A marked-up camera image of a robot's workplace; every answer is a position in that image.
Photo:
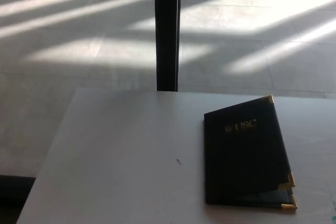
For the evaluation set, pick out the black vertical pillar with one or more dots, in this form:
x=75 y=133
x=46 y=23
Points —
x=167 y=30

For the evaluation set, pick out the black USC diary gold corners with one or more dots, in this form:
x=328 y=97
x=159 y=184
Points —
x=241 y=155

